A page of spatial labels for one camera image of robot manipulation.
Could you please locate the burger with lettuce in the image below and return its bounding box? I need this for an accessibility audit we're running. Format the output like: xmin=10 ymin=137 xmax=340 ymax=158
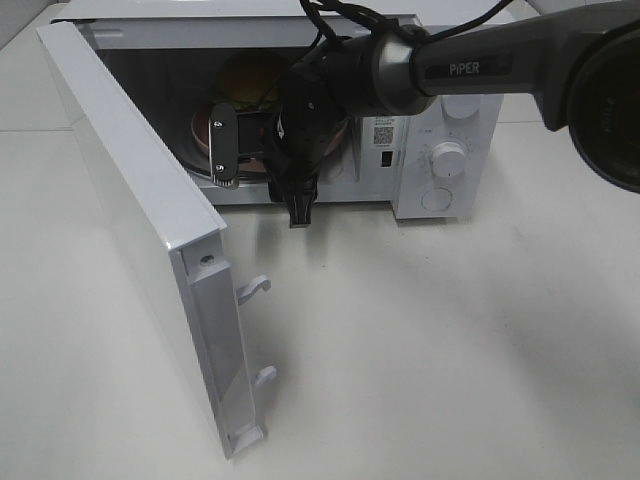
xmin=210 ymin=49 xmax=289 ymax=112

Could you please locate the white microwave oven body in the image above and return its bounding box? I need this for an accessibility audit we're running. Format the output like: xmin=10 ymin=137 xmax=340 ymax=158
xmin=39 ymin=1 xmax=502 ymax=219

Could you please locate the white microwave door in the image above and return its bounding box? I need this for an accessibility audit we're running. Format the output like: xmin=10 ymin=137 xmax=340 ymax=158
xmin=37 ymin=21 xmax=277 ymax=458

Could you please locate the white microwave knob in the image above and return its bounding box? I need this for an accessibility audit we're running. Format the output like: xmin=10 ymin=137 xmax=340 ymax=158
xmin=441 ymin=95 xmax=482 ymax=120
xmin=430 ymin=141 xmax=467 ymax=179

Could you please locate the black camera cable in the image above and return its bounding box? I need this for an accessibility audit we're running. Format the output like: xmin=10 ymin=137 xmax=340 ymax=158
xmin=297 ymin=0 xmax=516 ymax=56

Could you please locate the pink plate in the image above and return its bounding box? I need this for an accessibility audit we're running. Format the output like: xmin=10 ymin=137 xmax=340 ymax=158
xmin=190 ymin=102 xmax=350 ymax=183

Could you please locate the glass microwave turntable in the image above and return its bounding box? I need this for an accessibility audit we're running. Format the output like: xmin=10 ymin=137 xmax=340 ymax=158
xmin=175 ymin=113 xmax=352 ymax=183

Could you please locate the round door release button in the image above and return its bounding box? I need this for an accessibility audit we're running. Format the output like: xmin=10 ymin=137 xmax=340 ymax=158
xmin=421 ymin=187 xmax=453 ymax=212

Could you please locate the white warning label sticker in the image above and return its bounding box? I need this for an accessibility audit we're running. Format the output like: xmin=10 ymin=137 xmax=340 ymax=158
xmin=371 ymin=116 xmax=398 ymax=149

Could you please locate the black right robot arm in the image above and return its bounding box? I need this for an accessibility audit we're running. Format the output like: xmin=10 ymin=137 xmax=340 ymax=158
xmin=262 ymin=1 xmax=639 ymax=227

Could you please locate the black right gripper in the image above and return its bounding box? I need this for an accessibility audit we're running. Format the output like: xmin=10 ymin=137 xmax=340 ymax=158
xmin=238 ymin=108 xmax=345 ymax=228

